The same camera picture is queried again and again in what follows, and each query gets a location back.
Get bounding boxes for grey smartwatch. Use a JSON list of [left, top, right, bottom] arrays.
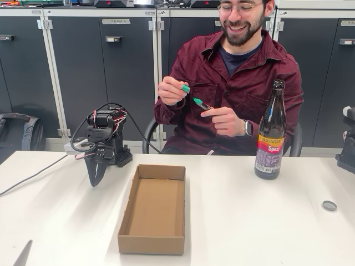
[[243, 119, 254, 137]]

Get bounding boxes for person's right hand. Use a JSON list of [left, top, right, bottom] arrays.
[[157, 76, 191, 107]]

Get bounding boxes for brown Spezi glass bottle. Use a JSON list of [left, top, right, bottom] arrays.
[[254, 79, 287, 180]]

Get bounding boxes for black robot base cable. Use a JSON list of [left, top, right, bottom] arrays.
[[0, 154, 69, 196]]

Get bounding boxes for black camera cable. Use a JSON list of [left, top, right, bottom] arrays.
[[70, 102, 162, 155]]

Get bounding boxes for black office chair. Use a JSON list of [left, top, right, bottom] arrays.
[[141, 116, 303, 157]]

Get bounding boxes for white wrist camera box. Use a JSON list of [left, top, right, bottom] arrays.
[[64, 140, 94, 155]]

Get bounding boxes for person's right forearm maroon sleeve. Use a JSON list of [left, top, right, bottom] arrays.
[[154, 95, 195, 134]]

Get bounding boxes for round wire-rim glasses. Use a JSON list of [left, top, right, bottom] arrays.
[[217, 1, 265, 19]]

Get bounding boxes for silver crown bottle cap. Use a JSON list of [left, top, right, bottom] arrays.
[[321, 199, 338, 212]]

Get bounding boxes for grey slanted flat object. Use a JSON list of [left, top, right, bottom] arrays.
[[12, 239, 33, 266]]

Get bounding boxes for bearded man maroon shirt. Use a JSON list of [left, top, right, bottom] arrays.
[[154, 0, 305, 156]]

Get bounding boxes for grey black backpack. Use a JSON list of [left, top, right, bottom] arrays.
[[0, 112, 45, 152]]

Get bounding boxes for open brown cardboard box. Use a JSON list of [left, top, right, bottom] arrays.
[[117, 163, 186, 255]]

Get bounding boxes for person's left hand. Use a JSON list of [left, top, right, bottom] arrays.
[[200, 106, 247, 138]]

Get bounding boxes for black flat device red logo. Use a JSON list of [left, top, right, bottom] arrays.
[[190, 0, 221, 8], [94, 0, 135, 8]]

